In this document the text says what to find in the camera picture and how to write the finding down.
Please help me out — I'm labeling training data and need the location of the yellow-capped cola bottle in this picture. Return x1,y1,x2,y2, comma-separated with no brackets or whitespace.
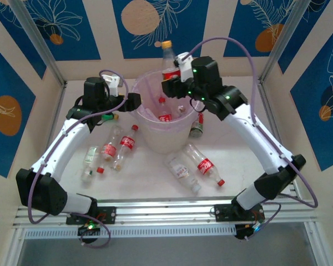
160,40,181,83

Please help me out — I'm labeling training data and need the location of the clear unlabelled plastic bottle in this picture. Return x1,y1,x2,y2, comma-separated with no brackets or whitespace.
175,104,188,119

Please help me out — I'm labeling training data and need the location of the red-capped cola bottle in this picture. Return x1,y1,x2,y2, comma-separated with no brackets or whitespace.
187,142,225,188
96,125,123,174
113,124,139,171

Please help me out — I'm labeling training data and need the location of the bottle with green red label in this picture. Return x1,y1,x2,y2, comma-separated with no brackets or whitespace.
189,112,205,139

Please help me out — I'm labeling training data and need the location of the clear bottle green label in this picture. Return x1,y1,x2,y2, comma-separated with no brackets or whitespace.
81,146,99,183

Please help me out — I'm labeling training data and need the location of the clear bottle white red label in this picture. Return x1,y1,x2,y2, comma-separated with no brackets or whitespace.
164,155,203,193

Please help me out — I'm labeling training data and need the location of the pink bin liner bag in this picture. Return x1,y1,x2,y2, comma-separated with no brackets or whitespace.
132,70,202,131

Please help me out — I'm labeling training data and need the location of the white plastic bin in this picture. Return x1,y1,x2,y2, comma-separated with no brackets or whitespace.
132,70,202,155

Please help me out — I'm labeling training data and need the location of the black controller board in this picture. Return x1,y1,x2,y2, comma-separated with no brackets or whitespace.
77,223,101,237
234,223,264,241

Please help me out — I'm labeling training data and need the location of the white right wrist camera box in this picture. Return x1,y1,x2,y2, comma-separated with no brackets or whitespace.
174,52,195,83

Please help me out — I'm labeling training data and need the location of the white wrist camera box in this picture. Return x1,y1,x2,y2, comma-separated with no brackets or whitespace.
103,74,122,97
174,52,195,83

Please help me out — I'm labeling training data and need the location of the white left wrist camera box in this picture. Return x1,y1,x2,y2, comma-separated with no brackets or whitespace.
103,74,122,97

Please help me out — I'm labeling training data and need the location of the aluminium table side rail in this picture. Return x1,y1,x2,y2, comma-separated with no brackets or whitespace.
255,77,302,199
29,83,68,207

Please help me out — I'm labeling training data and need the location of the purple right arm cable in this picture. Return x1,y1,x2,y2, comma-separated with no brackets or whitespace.
183,37,319,241

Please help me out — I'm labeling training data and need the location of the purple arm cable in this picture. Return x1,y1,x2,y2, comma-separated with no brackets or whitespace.
183,37,319,241
27,69,128,248

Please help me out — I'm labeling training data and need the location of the aluminium frame post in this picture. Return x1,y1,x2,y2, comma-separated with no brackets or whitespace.
9,0,67,86
259,0,313,84

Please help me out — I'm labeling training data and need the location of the aluminium mounting rail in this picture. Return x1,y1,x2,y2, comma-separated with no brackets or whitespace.
12,198,319,227

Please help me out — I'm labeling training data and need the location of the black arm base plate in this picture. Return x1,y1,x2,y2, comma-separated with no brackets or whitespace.
65,206,117,225
214,203,265,222

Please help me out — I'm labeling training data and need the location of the white slotted cable duct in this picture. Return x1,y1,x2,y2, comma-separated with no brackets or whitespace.
23,226,238,239

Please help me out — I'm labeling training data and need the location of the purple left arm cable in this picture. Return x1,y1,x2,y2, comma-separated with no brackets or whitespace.
27,69,128,248

